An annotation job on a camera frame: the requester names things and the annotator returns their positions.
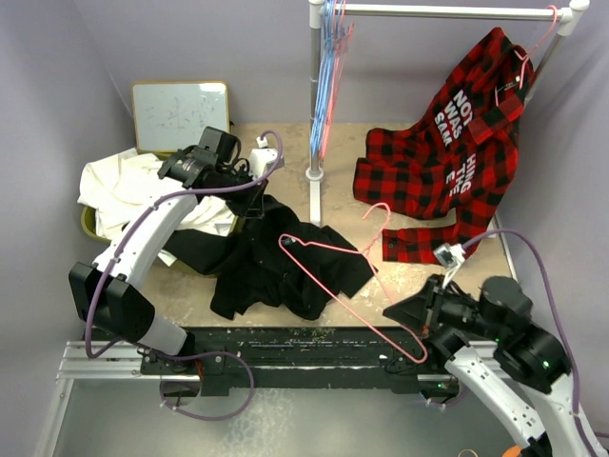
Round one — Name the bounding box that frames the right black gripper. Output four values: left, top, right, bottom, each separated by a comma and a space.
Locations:
383, 270, 503, 339

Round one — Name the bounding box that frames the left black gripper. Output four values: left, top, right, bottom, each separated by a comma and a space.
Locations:
211, 165, 268, 220

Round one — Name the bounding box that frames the pink wire hanger taken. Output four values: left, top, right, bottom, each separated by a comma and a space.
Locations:
278, 203, 428, 365

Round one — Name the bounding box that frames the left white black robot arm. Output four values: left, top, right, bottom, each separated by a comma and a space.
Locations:
69, 127, 285, 373

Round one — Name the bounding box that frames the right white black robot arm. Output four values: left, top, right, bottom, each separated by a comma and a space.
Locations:
383, 274, 608, 456

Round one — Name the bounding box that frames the red black plaid shirt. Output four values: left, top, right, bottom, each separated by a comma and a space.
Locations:
352, 28, 534, 264

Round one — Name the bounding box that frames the orange plastic hanger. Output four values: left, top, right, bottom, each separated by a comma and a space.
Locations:
502, 445, 521, 457

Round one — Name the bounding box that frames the pink hanger holding plaid shirt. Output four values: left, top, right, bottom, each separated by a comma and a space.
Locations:
494, 5, 576, 104

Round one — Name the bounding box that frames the small whiteboard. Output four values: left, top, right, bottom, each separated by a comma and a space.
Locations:
131, 81, 229, 153

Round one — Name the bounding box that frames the white cloth in basket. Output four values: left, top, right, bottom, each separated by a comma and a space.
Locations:
77, 147, 239, 268

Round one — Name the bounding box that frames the olive green laundry basket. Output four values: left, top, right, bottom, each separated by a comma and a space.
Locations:
79, 151, 239, 277

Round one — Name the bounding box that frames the white metal clothes rack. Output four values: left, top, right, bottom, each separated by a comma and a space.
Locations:
305, 1, 590, 226

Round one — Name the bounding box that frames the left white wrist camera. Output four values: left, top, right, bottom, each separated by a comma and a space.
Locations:
247, 137, 279, 180

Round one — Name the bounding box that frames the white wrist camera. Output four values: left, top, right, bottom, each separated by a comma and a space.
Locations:
247, 137, 279, 180
433, 243, 465, 289

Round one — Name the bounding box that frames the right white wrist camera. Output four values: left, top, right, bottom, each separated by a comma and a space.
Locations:
433, 243, 465, 289

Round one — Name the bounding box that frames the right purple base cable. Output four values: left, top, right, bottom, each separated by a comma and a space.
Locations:
422, 387, 470, 411

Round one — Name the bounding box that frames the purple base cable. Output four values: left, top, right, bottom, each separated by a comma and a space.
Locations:
422, 387, 470, 411
159, 350, 257, 421

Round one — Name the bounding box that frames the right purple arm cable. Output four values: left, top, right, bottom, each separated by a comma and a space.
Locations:
461, 228, 609, 457

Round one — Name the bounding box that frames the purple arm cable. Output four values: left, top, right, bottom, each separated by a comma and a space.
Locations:
84, 129, 285, 359
461, 228, 609, 457

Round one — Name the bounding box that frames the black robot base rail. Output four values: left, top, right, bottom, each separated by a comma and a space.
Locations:
141, 327, 460, 401

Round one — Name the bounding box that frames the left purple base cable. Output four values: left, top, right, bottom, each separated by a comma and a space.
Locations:
159, 350, 257, 421

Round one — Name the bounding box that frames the pink wire hanger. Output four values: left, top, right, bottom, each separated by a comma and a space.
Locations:
317, 1, 354, 162

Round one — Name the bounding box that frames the blue wire hanger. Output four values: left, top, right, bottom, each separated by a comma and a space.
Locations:
309, 1, 335, 156

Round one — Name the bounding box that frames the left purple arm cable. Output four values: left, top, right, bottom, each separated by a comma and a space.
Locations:
84, 129, 285, 359

